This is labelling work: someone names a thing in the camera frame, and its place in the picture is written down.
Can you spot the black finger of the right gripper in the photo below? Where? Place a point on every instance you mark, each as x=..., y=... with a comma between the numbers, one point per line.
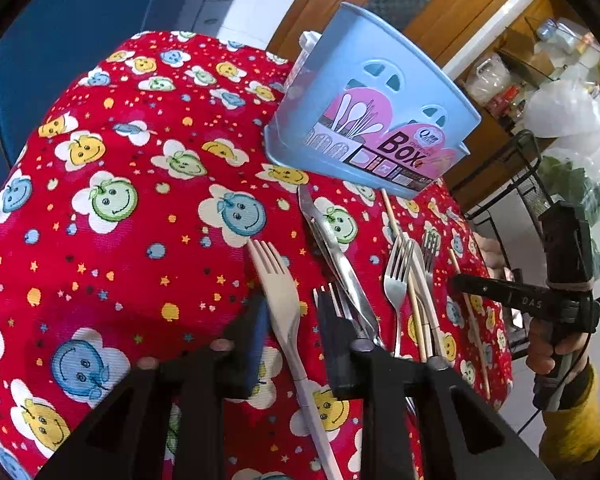
x=537, y=301

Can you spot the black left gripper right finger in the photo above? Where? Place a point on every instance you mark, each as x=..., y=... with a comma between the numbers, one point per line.
x=423, y=420

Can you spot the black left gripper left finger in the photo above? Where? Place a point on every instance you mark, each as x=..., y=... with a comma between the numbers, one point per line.
x=125, y=436

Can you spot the steel fork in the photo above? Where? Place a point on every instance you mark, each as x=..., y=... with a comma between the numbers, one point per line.
x=395, y=283
x=337, y=322

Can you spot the white plastic fork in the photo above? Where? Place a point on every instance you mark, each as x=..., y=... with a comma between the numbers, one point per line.
x=284, y=306

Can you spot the yellow sleeve forearm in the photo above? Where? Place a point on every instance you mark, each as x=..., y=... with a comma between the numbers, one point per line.
x=572, y=433

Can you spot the blue kitchen counter cabinet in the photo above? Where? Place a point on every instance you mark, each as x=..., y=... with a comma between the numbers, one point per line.
x=45, y=44

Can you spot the person's right hand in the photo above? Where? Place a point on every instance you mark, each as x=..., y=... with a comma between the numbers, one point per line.
x=541, y=352

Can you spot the black metal rack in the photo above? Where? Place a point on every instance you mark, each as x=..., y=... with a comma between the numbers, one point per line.
x=510, y=215

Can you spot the white plastic spoon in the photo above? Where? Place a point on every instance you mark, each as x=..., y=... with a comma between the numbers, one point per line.
x=430, y=248

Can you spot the white plastic bag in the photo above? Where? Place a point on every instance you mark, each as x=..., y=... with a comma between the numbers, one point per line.
x=561, y=109

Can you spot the wooden shelf cabinet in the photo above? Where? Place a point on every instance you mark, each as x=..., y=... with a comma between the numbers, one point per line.
x=546, y=41

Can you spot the steel table knife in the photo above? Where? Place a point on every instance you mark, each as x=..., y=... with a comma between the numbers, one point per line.
x=340, y=265

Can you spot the red smiley-print tablecloth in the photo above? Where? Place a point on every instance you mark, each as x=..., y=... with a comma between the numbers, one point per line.
x=123, y=235

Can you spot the light blue chopsticks box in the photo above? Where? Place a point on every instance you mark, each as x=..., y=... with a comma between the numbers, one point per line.
x=369, y=107

